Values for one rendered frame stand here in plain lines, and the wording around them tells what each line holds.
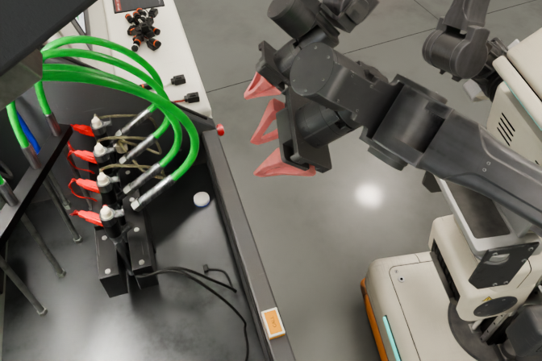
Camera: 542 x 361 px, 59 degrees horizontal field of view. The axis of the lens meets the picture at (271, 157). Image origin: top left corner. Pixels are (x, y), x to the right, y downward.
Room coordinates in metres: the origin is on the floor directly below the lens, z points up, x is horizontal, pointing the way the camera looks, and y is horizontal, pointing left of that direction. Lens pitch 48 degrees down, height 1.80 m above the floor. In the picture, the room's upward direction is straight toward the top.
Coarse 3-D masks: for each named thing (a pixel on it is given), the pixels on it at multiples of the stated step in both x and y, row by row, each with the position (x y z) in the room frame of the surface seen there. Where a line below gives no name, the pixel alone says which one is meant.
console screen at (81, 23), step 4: (84, 12) 1.09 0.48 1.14; (88, 12) 1.14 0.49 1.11; (80, 16) 1.04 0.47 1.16; (84, 16) 1.07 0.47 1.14; (88, 16) 1.11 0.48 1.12; (76, 20) 0.98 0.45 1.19; (80, 20) 1.01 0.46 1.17; (84, 20) 1.05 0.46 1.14; (88, 20) 1.09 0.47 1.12; (76, 24) 0.97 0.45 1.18; (80, 24) 0.99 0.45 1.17; (84, 24) 1.03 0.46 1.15; (88, 24) 1.07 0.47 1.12; (76, 28) 0.95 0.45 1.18; (80, 28) 0.98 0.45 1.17; (84, 28) 1.01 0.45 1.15; (88, 28) 1.04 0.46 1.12; (80, 32) 0.96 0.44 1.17; (84, 32) 0.99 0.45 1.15; (88, 32) 1.02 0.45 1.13; (88, 44) 0.96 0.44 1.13; (92, 48) 0.97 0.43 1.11
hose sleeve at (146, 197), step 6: (162, 180) 0.52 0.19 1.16; (168, 180) 0.52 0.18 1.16; (174, 180) 0.52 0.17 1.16; (156, 186) 0.52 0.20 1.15; (162, 186) 0.52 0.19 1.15; (168, 186) 0.52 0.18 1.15; (150, 192) 0.51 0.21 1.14; (156, 192) 0.51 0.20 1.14; (162, 192) 0.52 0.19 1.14; (138, 198) 0.51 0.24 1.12; (144, 198) 0.51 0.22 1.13; (150, 198) 0.51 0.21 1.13; (144, 204) 0.50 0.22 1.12
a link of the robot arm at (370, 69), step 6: (360, 60) 0.42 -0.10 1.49; (366, 66) 0.42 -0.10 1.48; (372, 66) 0.44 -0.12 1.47; (366, 72) 0.40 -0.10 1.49; (372, 72) 0.42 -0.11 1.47; (378, 72) 0.43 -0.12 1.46; (366, 78) 0.40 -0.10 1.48; (372, 78) 0.40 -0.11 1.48; (384, 78) 0.43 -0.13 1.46; (342, 114) 0.40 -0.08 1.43; (348, 114) 0.39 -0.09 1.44; (342, 120) 0.40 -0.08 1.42; (348, 120) 0.39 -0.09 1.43; (354, 126) 0.39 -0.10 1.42; (360, 126) 0.40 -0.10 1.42
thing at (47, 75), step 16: (48, 80) 0.49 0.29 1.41; (64, 80) 0.49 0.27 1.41; (80, 80) 0.50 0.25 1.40; (96, 80) 0.50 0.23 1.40; (112, 80) 0.51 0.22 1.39; (144, 96) 0.52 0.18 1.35; (160, 96) 0.53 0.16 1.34; (176, 112) 0.53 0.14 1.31; (192, 128) 0.54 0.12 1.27; (192, 144) 0.54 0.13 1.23; (192, 160) 0.53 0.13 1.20; (176, 176) 0.53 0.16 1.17
